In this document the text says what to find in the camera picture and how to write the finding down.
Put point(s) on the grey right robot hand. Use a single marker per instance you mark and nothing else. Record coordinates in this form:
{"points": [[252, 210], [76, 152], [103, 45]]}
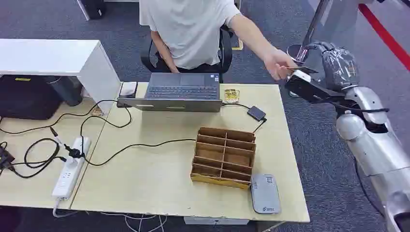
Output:
{"points": [[340, 69]]}

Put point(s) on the thin card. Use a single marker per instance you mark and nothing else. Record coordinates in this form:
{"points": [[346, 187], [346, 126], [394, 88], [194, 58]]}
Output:
{"points": [[299, 68]]}

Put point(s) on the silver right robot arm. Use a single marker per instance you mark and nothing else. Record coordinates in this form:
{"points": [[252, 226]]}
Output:
{"points": [[373, 150]]}

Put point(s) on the silver metal stand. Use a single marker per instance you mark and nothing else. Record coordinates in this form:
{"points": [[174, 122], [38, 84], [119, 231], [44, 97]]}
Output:
{"points": [[320, 22]]}

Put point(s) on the person's left hand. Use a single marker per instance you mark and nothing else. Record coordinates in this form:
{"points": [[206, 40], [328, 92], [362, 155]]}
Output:
{"points": [[278, 64]]}

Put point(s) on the small black adapter box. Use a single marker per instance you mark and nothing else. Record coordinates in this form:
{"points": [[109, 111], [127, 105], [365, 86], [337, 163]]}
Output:
{"points": [[256, 113]]}

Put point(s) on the small yellow packet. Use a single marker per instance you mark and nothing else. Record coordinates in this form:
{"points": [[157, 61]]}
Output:
{"points": [[231, 95]]}

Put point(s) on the black office chair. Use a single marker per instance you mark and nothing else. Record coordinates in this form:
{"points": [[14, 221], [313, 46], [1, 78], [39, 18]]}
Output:
{"points": [[225, 48]]}

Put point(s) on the wooden card box with compartments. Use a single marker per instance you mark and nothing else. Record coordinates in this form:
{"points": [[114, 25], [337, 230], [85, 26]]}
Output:
{"points": [[224, 157]]}

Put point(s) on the grey flat card reader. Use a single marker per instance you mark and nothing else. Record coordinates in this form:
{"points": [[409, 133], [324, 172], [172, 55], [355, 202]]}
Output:
{"points": [[265, 194]]}

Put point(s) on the person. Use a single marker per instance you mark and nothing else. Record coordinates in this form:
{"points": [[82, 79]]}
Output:
{"points": [[189, 32]]}

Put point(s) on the grey laptop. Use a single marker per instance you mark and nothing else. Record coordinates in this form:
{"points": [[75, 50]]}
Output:
{"points": [[182, 93]]}

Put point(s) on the white pad on black base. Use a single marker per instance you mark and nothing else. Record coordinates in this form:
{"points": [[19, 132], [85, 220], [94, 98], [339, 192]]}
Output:
{"points": [[128, 89]]}

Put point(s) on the black bin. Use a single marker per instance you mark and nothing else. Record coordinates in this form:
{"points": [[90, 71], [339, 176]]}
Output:
{"points": [[69, 89]]}

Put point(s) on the black plug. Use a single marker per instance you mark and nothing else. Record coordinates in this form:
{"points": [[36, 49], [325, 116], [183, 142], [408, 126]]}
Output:
{"points": [[74, 152]]}

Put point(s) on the white power strip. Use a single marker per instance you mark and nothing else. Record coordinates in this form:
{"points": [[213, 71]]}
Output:
{"points": [[70, 169]]}

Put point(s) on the black case under cabinet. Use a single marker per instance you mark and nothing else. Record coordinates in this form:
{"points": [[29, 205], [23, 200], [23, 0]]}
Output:
{"points": [[25, 96]]}

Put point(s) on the black charger brick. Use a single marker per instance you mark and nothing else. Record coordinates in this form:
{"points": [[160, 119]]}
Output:
{"points": [[5, 158]]}

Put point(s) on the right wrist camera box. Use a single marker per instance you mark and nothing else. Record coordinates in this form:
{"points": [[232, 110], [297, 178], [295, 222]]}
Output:
{"points": [[309, 89]]}

